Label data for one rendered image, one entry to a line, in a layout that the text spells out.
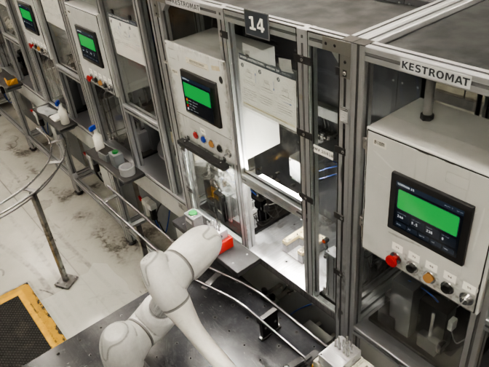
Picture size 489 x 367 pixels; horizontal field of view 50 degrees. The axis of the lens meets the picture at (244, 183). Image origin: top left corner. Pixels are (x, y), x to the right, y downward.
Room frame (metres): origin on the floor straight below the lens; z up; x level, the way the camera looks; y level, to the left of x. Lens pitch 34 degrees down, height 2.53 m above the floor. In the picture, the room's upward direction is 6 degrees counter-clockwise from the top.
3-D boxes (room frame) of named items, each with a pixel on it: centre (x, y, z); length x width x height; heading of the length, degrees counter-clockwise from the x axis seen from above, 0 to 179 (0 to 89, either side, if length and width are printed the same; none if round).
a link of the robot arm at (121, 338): (1.42, 0.57, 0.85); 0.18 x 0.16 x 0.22; 141
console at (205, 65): (2.11, 0.06, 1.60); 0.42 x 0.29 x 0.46; 36
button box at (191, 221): (2.04, 0.26, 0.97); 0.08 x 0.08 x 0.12; 36
